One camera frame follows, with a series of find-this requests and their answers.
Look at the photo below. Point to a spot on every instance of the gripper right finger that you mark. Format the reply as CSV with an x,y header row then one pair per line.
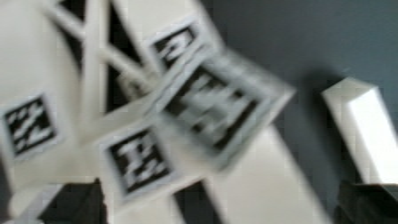
x,y
367,204

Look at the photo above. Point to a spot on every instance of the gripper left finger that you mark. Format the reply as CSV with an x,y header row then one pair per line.
x,y
70,204

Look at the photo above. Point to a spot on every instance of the white chair leg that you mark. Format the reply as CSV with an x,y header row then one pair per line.
x,y
219,100

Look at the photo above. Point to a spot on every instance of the white chair back piece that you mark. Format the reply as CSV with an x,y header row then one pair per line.
x,y
88,52

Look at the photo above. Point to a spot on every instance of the white U-shaped fence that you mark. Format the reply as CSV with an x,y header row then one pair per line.
x,y
363,121

